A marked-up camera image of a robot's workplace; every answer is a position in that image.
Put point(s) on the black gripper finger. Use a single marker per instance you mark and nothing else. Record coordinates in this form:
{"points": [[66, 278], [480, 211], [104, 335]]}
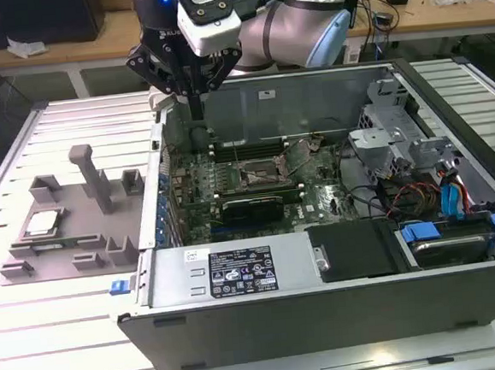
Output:
{"points": [[148, 64], [225, 69]]}

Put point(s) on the thin metal locking lever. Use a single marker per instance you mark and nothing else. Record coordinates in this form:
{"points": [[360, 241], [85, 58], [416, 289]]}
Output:
{"points": [[264, 176], [237, 153]]}

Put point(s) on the silver CPU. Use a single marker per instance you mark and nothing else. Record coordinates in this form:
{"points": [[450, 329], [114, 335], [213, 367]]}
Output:
{"points": [[44, 222]]}

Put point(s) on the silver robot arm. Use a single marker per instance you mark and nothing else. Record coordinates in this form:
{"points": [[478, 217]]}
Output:
{"points": [[287, 32]]}

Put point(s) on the CPU socket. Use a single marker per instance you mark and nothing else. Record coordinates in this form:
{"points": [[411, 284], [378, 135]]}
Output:
{"points": [[256, 166]]}

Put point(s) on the wooden desk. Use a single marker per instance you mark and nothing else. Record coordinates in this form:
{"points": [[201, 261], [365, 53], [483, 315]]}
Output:
{"points": [[91, 47]]}

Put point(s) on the green RAM stick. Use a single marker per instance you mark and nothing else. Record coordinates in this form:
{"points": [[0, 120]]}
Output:
{"points": [[248, 144]]}

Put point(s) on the black computer tower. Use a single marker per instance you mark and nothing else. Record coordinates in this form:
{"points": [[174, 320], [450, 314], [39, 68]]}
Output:
{"points": [[46, 21]]}

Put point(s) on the white crumpled paper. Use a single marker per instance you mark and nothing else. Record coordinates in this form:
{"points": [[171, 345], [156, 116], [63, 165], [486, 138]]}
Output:
{"points": [[26, 47]]}

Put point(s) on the black graphics card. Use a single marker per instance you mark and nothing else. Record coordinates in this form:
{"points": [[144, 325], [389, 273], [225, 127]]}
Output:
{"points": [[254, 212]]}

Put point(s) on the grey parts rack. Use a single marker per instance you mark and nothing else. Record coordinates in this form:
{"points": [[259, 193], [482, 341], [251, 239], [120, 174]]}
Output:
{"points": [[73, 198]]}

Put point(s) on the blue expansion slot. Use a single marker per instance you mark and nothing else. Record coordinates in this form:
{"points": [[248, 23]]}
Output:
{"points": [[221, 231]]}

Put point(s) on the small black adapter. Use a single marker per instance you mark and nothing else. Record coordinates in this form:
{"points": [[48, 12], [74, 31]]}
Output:
{"points": [[382, 18]]}

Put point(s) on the green motherboard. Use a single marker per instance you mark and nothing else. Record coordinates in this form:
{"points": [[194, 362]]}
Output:
{"points": [[322, 205]]}

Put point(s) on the silver metal drive cage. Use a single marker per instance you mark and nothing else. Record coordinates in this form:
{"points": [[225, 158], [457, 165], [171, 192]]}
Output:
{"points": [[381, 138]]}

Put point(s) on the silver power supply with label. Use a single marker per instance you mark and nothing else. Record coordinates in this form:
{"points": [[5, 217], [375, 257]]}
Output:
{"points": [[173, 276]]}

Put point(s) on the black plastic drive cover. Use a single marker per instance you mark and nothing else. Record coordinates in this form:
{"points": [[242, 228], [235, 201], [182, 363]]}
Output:
{"points": [[351, 249]]}

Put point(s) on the blue plastic latch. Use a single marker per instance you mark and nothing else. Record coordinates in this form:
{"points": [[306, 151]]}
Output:
{"points": [[119, 287]]}

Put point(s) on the open black PC case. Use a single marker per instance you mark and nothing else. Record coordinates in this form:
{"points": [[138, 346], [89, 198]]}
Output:
{"points": [[285, 332]]}

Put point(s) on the hard disk in blue carrier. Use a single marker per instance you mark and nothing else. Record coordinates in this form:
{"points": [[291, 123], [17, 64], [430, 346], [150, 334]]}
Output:
{"points": [[445, 251]]}

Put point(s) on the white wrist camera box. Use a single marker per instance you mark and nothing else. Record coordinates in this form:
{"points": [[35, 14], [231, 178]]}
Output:
{"points": [[218, 33]]}

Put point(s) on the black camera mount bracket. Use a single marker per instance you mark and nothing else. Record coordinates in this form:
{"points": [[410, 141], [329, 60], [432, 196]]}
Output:
{"points": [[212, 8]]}

